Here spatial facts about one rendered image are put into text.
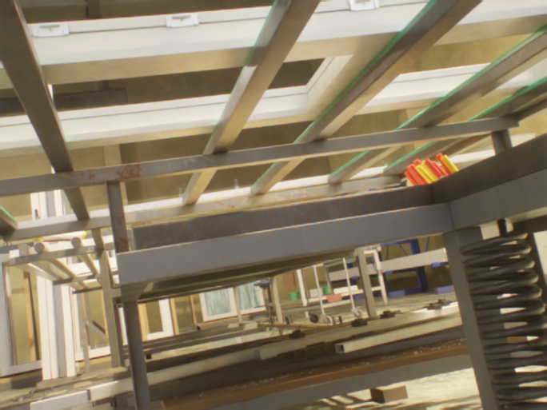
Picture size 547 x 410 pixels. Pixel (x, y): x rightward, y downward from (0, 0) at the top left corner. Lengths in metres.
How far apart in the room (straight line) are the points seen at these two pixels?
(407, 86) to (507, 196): 0.93
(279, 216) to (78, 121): 0.77
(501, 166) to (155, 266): 0.35
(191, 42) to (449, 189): 0.47
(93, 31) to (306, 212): 0.46
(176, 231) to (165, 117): 0.73
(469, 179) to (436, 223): 0.07
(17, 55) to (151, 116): 0.60
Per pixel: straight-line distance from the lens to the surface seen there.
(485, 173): 0.70
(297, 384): 1.51
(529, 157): 0.64
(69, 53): 1.00
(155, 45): 1.03
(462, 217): 0.75
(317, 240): 0.71
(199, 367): 1.73
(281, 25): 0.87
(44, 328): 7.11
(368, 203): 0.77
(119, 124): 1.42
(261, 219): 0.73
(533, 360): 0.69
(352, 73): 1.25
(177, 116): 1.43
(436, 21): 0.99
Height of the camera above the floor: 0.50
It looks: 8 degrees up
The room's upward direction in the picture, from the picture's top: 10 degrees counter-clockwise
